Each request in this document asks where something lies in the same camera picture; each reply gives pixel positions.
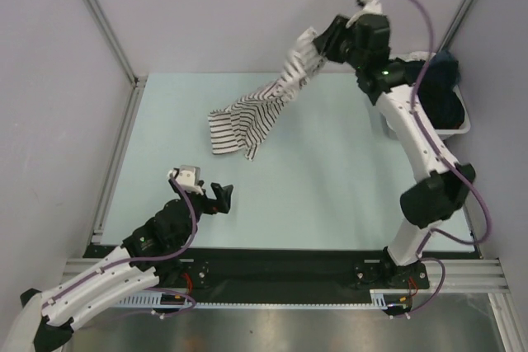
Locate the aluminium corner post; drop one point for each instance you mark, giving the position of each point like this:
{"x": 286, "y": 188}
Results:
{"x": 466, "y": 1}
{"x": 109, "y": 36}

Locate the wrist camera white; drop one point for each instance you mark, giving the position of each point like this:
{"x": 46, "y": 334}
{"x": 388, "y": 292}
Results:
{"x": 365, "y": 7}
{"x": 186, "y": 178}

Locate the right aluminium corner post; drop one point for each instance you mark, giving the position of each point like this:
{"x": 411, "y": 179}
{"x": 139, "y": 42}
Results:
{"x": 466, "y": 1}

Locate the white plastic laundry basket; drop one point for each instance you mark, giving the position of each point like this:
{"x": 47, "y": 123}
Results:
{"x": 453, "y": 127}

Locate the aluminium front rail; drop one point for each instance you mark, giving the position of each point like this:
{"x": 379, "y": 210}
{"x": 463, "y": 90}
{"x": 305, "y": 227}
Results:
{"x": 461, "y": 276}

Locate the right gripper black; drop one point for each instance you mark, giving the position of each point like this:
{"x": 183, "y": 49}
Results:
{"x": 327, "y": 40}

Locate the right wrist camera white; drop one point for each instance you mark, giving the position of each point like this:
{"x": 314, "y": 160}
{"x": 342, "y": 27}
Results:
{"x": 365, "y": 7}

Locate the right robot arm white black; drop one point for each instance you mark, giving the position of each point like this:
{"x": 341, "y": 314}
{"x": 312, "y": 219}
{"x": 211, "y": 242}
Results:
{"x": 441, "y": 181}

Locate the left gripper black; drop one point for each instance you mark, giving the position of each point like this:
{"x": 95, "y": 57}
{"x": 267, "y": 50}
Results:
{"x": 222, "y": 194}

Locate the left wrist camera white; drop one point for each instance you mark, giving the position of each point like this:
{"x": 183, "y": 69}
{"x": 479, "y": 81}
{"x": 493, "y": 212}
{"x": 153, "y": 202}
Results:
{"x": 186, "y": 178}

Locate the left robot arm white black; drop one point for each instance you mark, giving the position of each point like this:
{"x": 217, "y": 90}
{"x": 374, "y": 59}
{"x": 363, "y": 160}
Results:
{"x": 49, "y": 318}

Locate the black white striped tank top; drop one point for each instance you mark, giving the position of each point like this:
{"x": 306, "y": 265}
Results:
{"x": 245, "y": 124}

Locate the dark clothes pile in basket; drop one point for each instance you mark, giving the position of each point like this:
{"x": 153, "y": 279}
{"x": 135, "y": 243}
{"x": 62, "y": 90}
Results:
{"x": 441, "y": 88}

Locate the left aluminium corner post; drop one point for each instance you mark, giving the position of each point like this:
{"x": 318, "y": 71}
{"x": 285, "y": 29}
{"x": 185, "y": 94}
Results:
{"x": 109, "y": 36}

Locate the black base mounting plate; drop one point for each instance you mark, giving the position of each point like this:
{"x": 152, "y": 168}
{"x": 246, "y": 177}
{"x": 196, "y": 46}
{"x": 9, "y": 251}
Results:
{"x": 271, "y": 276}

